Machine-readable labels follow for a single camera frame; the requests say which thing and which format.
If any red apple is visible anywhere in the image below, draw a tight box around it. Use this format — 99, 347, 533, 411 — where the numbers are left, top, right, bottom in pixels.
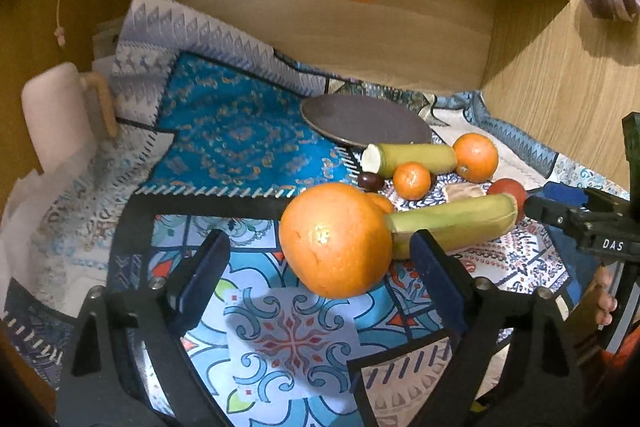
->
487, 178, 530, 223

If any long green banana piece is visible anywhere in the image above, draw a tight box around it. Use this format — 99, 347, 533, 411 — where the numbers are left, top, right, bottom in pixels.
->
386, 193, 520, 260

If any medium orange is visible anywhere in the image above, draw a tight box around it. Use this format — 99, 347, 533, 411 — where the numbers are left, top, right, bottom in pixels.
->
452, 133, 499, 183

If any peeled grapefruit segment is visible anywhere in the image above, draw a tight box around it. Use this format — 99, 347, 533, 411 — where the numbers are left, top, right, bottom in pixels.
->
442, 182, 486, 202

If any small tangerine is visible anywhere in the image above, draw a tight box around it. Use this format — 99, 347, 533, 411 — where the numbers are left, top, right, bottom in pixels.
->
393, 161, 432, 200
366, 192, 395, 215

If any large orange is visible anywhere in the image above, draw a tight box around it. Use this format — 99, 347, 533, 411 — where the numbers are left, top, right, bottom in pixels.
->
279, 183, 393, 299

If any short green banana piece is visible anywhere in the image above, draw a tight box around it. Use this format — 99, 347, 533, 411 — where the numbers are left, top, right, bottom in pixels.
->
360, 143, 458, 179

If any right hand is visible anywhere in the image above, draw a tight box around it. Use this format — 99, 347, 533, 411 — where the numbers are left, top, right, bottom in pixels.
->
592, 265, 617, 326

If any patterned patchwork cloth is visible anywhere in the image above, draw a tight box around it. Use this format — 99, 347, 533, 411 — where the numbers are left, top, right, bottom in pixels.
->
1, 0, 624, 426

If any dark round plate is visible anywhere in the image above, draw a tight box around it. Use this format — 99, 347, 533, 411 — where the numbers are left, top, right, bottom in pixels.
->
300, 94, 432, 148

